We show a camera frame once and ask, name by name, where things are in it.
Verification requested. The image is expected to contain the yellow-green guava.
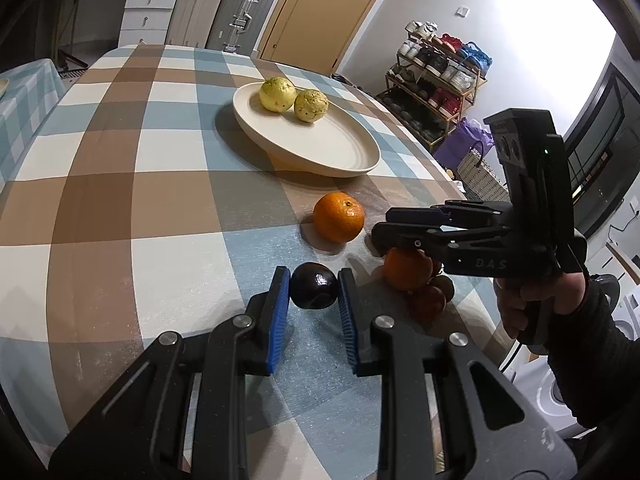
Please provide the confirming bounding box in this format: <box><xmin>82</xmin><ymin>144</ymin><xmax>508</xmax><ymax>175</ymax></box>
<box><xmin>293</xmin><ymin>89</ymin><xmax>329</xmax><ymax>124</ymax></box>
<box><xmin>258</xmin><ymin>77</ymin><xmax>297</xmax><ymax>113</ymax></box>

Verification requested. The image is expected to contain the black tripod stand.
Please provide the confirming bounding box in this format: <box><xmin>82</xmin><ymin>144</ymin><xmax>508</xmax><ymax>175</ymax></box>
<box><xmin>52</xmin><ymin>0</ymin><xmax>90</xmax><ymax>72</ymax></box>

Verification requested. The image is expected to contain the white drawer desk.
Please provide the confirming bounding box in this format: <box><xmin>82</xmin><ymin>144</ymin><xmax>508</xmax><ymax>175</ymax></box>
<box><xmin>52</xmin><ymin>0</ymin><xmax>186</xmax><ymax>47</ymax></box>

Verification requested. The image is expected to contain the dark purple plum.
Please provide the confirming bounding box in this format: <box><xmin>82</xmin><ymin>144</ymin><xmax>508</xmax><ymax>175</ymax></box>
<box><xmin>290</xmin><ymin>263</ymin><xmax>338</xmax><ymax>310</ymax></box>

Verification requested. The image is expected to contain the silver suitcase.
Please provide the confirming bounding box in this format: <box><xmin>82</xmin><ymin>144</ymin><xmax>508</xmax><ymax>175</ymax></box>
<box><xmin>207</xmin><ymin>0</ymin><xmax>279</xmax><ymax>56</ymax></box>

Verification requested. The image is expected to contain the orange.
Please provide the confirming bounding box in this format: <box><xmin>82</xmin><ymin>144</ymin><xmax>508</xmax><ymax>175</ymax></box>
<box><xmin>383</xmin><ymin>247</ymin><xmax>435</xmax><ymax>292</ymax></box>
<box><xmin>313</xmin><ymin>192</ymin><xmax>366</xmax><ymax>244</ymax></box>

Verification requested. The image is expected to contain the cream oval plate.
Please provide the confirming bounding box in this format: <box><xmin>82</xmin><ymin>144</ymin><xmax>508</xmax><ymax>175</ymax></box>
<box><xmin>232</xmin><ymin>81</ymin><xmax>382</xmax><ymax>178</ymax></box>

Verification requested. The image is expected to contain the brown kiwi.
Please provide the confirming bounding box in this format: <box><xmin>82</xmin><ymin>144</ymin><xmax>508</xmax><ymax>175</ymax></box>
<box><xmin>431</xmin><ymin>274</ymin><xmax>456</xmax><ymax>303</ymax></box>

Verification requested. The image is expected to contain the beige suitcase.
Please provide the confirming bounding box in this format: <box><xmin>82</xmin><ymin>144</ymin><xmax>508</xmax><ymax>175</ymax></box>
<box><xmin>166</xmin><ymin>0</ymin><xmax>232</xmax><ymax>47</ymax></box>

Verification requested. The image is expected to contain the wooden door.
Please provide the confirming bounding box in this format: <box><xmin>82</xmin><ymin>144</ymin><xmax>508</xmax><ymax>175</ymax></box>
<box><xmin>257</xmin><ymin>0</ymin><xmax>402</xmax><ymax>76</ymax></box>

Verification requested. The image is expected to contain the woven basket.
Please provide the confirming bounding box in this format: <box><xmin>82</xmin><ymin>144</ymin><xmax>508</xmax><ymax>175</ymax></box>
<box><xmin>456</xmin><ymin>149</ymin><xmax>512</xmax><ymax>207</ymax></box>

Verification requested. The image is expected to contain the person's right forearm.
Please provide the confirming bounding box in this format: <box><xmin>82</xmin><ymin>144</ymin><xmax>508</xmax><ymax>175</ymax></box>
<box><xmin>542</xmin><ymin>280</ymin><xmax>640</xmax><ymax>431</ymax></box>

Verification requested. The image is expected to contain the person's right hand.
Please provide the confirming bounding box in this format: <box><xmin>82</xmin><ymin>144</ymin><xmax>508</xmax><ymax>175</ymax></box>
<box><xmin>492</xmin><ymin>270</ymin><xmax>587</xmax><ymax>342</ymax></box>

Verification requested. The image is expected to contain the red tomato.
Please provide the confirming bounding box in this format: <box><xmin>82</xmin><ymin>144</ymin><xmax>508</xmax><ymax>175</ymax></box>
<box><xmin>407</xmin><ymin>285</ymin><xmax>447</xmax><ymax>325</ymax></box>

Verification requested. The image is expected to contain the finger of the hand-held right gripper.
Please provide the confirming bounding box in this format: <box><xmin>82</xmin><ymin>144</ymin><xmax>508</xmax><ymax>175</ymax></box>
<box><xmin>371</xmin><ymin>222</ymin><xmax>453</xmax><ymax>267</ymax></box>
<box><xmin>385</xmin><ymin>200</ymin><xmax>512</xmax><ymax>233</ymax></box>

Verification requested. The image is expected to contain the small checked blue cloth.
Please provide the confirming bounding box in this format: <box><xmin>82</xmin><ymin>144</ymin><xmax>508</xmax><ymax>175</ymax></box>
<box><xmin>0</xmin><ymin>59</ymin><xmax>67</xmax><ymax>183</ymax></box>

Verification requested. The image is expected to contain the wooden shoe rack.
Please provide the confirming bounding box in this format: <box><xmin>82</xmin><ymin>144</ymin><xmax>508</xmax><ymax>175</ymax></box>
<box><xmin>375</xmin><ymin>20</ymin><xmax>489</xmax><ymax>147</ymax></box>

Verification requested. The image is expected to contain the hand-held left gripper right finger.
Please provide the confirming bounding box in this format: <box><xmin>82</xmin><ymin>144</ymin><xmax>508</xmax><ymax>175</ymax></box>
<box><xmin>337</xmin><ymin>268</ymin><xmax>581</xmax><ymax>480</ymax></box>

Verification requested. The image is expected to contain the purple bag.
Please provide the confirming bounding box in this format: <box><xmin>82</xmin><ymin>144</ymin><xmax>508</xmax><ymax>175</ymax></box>
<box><xmin>432</xmin><ymin>117</ymin><xmax>497</xmax><ymax>171</ymax></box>

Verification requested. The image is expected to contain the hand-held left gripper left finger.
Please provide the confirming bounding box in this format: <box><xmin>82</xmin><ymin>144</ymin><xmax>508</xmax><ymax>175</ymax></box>
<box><xmin>47</xmin><ymin>266</ymin><xmax>292</xmax><ymax>480</ymax></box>

